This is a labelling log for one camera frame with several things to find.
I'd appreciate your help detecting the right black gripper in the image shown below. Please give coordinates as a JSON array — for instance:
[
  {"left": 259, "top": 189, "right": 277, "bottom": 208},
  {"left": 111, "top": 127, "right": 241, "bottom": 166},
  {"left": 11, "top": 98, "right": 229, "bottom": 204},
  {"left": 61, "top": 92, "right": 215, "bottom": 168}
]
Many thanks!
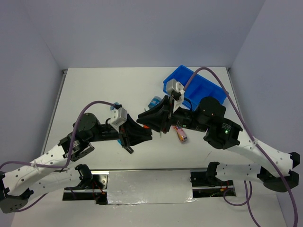
[{"left": 135, "top": 94, "right": 208, "bottom": 133}]

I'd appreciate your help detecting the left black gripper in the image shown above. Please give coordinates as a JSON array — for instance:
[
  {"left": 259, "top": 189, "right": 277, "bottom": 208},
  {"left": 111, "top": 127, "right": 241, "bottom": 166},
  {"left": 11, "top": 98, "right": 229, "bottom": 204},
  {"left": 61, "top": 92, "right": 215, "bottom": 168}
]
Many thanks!
[{"left": 88, "top": 113, "right": 152, "bottom": 148}]

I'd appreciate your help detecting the blue cap black highlighter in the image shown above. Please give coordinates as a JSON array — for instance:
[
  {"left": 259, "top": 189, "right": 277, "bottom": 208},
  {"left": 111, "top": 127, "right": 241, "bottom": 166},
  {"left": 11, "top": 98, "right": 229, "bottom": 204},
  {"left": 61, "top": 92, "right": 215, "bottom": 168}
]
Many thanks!
[{"left": 118, "top": 140, "right": 134, "bottom": 154}]

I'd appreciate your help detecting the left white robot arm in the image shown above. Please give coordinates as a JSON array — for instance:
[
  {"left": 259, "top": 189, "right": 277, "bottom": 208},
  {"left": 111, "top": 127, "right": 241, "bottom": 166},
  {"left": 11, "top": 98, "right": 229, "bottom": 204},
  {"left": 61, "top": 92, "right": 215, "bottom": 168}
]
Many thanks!
[{"left": 0, "top": 113, "right": 152, "bottom": 214}]

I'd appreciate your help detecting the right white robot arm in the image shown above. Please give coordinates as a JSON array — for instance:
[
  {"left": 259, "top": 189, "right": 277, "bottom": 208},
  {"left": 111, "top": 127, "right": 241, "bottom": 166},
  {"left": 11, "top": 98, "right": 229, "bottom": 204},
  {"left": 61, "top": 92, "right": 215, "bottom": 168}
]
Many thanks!
[{"left": 137, "top": 96, "right": 300, "bottom": 192}]

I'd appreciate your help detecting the right blue jar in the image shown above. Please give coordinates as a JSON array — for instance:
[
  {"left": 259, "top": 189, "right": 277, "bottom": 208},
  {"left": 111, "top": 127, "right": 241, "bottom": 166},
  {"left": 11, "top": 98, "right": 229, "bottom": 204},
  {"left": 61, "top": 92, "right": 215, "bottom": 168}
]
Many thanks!
[{"left": 148, "top": 96, "right": 162, "bottom": 109}]

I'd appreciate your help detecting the blue jar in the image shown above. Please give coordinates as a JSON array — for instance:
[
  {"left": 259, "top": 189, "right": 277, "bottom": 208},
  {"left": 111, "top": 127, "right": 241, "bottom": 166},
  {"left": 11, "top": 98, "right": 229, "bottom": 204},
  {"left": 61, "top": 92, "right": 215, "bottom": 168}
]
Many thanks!
[
  {"left": 148, "top": 96, "right": 162, "bottom": 109},
  {"left": 110, "top": 102, "right": 122, "bottom": 111}
]

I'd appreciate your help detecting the pink cap glue tube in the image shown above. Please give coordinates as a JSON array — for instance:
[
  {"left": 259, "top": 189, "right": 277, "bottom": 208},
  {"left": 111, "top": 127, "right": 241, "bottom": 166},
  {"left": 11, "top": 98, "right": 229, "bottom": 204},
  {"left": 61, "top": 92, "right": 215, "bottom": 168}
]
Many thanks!
[{"left": 174, "top": 126, "right": 188, "bottom": 143}]

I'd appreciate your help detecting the left blue jar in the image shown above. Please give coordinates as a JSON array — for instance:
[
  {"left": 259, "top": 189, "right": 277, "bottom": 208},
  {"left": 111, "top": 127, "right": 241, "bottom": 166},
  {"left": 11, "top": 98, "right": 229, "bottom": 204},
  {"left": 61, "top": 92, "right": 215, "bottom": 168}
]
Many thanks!
[{"left": 110, "top": 102, "right": 122, "bottom": 111}]

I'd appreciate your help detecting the blue compartment tray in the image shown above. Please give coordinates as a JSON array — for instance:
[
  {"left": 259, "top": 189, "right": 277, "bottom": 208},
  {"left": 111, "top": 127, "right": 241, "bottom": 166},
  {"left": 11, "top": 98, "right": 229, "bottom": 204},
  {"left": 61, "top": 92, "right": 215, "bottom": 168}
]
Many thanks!
[{"left": 163, "top": 65, "right": 227, "bottom": 110}]

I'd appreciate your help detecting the silver foil plate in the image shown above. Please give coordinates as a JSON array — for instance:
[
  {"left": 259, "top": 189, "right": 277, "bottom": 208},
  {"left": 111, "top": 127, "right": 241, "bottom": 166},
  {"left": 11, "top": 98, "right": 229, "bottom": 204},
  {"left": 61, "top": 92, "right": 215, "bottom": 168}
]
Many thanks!
[{"left": 107, "top": 170, "right": 195, "bottom": 205}]

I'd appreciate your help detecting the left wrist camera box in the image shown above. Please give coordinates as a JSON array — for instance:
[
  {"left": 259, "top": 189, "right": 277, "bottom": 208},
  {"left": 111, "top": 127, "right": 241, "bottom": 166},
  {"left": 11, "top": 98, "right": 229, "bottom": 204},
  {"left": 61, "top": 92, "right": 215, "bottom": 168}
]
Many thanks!
[{"left": 108, "top": 107, "right": 127, "bottom": 132}]

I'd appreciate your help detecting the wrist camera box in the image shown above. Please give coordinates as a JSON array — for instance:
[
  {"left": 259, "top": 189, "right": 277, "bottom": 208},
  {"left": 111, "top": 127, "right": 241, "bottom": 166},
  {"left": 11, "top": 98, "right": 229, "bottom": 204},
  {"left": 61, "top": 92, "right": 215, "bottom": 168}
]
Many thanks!
[
  {"left": 165, "top": 79, "right": 185, "bottom": 113},
  {"left": 108, "top": 107, "right": 127, "bottom": 132}
]

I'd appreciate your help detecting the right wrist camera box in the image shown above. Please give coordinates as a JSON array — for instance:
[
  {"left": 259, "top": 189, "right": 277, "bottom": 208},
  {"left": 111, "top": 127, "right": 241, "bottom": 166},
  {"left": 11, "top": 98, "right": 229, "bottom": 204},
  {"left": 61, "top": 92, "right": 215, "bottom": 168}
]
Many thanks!
[{"left": 165, "top": 79, "right": 185, "bottom": 113}]

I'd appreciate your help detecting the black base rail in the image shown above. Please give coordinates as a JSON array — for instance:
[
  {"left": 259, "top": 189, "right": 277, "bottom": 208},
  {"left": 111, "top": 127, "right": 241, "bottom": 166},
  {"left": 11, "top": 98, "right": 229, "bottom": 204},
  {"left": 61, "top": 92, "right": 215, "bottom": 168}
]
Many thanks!
[{"left": 62, "top": 171, "right": 236, "bottom": 205}]

